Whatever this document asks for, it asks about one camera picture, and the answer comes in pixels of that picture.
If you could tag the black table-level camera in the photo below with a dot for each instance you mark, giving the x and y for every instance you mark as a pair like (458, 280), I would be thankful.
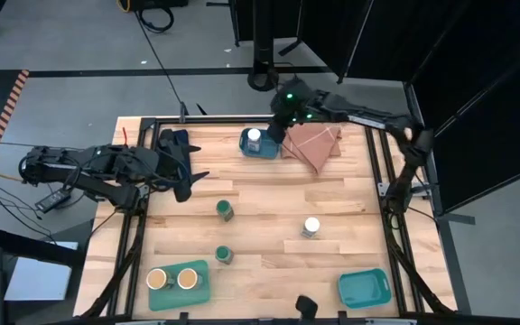
(306, 308)

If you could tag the tan-lid spice jar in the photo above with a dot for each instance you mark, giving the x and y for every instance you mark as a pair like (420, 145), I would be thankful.
(189, 278)
(158, 278)

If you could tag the teal plastic bin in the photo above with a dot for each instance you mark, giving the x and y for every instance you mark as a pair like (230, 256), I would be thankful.
(364, 289)

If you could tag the black stand with round base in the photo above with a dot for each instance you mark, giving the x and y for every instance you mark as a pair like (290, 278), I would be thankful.
(262, 45)

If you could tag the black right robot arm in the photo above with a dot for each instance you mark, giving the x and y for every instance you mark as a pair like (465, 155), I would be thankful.
(368, 116)

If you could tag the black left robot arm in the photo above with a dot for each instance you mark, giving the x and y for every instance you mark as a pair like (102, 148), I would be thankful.
(106, 164)

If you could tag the black folding partition screen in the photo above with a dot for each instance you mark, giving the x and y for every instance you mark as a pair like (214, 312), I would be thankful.
(467, 90)

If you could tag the green plastic tray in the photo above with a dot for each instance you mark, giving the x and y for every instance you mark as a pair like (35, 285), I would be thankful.
(179, 298)

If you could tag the silver metal corner bracket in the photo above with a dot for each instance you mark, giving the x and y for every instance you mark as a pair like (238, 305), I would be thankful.
(383, 189)

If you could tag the white-lid bagel seasoning jar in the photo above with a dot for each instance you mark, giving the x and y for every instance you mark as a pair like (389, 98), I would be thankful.
(254, 135)
(310, 225)

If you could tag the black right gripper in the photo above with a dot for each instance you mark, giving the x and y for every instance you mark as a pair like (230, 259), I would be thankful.
(296, 108)

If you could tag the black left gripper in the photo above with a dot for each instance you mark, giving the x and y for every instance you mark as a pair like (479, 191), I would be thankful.
(169, 164)

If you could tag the blue plastic bin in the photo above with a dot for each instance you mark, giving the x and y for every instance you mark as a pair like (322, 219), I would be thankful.
(269, 151)

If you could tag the black power adapter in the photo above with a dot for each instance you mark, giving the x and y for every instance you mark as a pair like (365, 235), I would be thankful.
(52, 201)

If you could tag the black metal table frame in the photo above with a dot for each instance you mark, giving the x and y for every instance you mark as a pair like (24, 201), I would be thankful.
(219, 120)

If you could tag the pink folded cloth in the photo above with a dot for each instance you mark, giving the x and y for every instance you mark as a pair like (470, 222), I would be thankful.
(312, 144)

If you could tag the yellow rod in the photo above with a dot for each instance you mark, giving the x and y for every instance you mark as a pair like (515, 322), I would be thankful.
(2, 175)

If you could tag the green-lid spice jar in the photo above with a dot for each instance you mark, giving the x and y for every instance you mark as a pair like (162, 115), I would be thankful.
(224, 208)
(224, 253)

